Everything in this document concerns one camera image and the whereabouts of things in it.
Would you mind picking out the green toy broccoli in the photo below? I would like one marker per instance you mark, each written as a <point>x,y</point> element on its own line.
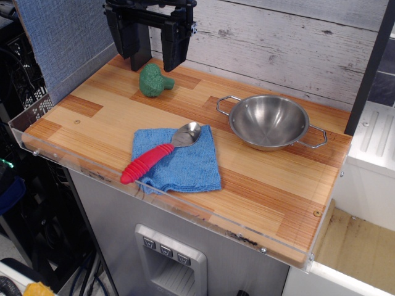
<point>152,82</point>

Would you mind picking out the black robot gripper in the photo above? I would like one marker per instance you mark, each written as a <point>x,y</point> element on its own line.
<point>176,27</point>

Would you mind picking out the clear acrylic edge guard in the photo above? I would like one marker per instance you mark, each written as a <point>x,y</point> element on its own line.
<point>272,202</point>

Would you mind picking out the white toy sink unit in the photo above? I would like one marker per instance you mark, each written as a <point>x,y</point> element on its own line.
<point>354,253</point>

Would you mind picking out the steel bowl with handles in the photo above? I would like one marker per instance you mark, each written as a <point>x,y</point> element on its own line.
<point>268,122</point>

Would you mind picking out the black vertical post right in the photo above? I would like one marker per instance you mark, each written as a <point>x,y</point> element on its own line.
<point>378,50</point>

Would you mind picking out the red handled metal spoon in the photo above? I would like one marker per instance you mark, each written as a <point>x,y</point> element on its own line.
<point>185,136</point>

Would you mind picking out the black plastic crate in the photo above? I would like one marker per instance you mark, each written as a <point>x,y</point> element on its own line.
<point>22,82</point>

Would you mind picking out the silver toy dispenser panel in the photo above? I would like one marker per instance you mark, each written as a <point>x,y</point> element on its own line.
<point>170,266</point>

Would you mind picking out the blue folded cloth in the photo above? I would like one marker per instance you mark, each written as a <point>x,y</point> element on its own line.
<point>187,169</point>

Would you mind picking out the yellow object bottom left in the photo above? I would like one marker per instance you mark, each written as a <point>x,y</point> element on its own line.
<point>38,289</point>

